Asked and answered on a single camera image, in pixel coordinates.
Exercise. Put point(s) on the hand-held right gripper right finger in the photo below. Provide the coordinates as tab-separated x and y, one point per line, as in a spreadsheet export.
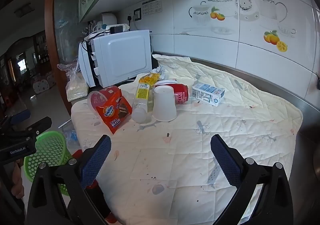
226	162

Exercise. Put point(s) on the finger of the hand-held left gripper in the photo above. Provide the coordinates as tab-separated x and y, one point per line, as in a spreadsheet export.
21	116
41	123

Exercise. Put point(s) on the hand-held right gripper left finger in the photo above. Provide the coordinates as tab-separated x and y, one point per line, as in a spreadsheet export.
96	162

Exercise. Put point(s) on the green plastic basket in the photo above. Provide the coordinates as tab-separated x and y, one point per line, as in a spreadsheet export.
50	147

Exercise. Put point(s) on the orange snack packet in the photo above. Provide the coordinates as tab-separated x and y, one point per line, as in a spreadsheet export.
110	112

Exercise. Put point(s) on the pink transparent plastic cup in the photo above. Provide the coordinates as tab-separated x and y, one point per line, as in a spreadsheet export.
96	98

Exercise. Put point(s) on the red soda can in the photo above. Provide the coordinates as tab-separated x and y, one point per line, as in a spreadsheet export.
181	93

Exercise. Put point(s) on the white paper cup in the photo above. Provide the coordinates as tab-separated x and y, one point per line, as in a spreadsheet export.
163	105

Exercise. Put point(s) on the person's left hand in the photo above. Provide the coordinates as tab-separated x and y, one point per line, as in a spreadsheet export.
18	180

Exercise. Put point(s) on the white rod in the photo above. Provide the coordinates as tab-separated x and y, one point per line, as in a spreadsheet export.
65	123

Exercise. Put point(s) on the plastic bag with blue items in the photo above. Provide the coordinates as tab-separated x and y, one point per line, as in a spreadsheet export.
72	137

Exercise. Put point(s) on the polka dot fabric box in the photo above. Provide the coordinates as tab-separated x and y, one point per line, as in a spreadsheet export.
51	79
40	87

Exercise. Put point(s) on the white quilted cloth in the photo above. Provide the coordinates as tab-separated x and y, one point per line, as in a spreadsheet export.
187	152

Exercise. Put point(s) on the clear bag of grain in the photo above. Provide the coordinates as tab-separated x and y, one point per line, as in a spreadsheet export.
76	88

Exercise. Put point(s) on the clear plastic bags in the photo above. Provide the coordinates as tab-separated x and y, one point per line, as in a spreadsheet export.
65	67

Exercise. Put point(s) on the blue and white milk carton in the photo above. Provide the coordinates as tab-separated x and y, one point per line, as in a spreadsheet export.
207	92

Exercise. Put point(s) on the clear bottle with yellow label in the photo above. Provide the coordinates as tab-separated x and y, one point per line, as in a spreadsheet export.
142	93

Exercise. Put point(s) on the yellow crumpled wrapper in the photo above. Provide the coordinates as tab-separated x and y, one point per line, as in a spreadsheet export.
150	78

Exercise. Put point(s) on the white microwave oven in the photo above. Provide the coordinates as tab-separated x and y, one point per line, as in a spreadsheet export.
120	57

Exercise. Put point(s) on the ceiling light fixture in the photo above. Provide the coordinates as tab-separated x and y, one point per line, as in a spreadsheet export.
24	9

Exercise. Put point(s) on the crumpled white paper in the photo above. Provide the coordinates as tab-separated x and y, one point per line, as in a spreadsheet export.
161	70

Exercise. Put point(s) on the white power strip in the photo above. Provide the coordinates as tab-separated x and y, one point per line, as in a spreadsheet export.
103	27

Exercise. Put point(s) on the black charger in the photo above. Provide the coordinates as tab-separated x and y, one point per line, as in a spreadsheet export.
117	29

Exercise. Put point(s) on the wooden door frame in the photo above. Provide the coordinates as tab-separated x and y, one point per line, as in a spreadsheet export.
50	27

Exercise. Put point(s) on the black wall socket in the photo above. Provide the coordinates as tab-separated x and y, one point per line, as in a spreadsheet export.
137	14

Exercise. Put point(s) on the wall info sticker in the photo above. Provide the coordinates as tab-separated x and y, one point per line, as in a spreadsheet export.
152	5

